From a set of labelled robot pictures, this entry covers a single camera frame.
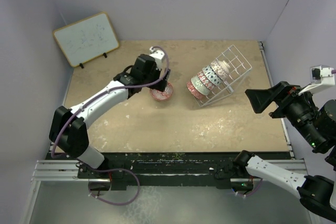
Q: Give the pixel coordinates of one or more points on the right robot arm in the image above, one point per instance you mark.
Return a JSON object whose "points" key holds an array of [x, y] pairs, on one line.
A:
{"points": [[317, 127]]}

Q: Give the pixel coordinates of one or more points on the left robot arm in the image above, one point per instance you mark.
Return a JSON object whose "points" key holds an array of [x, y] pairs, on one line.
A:
{"points": [[69, 128]]}

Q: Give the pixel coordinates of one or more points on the white green-spoked bowl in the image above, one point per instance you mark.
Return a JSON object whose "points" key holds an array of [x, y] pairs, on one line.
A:
{"points": [[199, 86]]}

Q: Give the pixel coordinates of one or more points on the red patterned bowl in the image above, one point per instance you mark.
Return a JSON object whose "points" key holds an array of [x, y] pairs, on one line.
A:
{"points": [[162, 95]]}

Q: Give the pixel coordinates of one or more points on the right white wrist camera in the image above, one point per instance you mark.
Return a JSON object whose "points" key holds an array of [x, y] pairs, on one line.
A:
{"points": [[321, 78]]}

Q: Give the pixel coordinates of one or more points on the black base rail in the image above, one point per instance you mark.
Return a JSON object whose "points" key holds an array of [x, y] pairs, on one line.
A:
{"points": [[171, 169]]}

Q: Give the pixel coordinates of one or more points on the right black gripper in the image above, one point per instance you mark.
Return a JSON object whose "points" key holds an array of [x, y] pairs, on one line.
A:
{"points": [[259, 97]]}

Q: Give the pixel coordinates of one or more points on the light blue patterned bowl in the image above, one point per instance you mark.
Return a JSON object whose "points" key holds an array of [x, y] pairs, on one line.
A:
{"points": [[211, 75]]}

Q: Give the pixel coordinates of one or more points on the aluminium extrusion rail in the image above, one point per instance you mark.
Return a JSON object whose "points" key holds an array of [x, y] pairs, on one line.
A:
{"points": [[56, 171]]}

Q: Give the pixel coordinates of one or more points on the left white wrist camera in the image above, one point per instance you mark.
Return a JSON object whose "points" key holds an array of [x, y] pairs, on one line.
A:
{"points": [[158, 55]]}

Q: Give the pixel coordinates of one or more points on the white wire dish rack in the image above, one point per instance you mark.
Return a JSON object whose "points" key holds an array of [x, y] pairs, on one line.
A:
{"points": [[239, 71]]}

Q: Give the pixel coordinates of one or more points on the white black-spoked bowl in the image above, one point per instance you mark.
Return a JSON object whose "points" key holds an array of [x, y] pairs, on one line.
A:
{"points": [[221, 68]]}

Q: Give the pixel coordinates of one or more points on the white dry-erase board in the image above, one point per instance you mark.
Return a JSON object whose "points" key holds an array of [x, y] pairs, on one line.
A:
{"points": [[86, 39]]}

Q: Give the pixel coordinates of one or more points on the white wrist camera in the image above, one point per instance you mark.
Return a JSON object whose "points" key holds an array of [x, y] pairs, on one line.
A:
{"points": [[158, 55], [321, 78]]}

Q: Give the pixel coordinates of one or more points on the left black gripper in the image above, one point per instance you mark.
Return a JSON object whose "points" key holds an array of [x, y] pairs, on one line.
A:
{"points": [[161, 85]]}

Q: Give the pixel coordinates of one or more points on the black floral bowl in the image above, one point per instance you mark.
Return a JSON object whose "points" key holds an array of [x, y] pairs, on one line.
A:
{"points": [[193, 91]]}

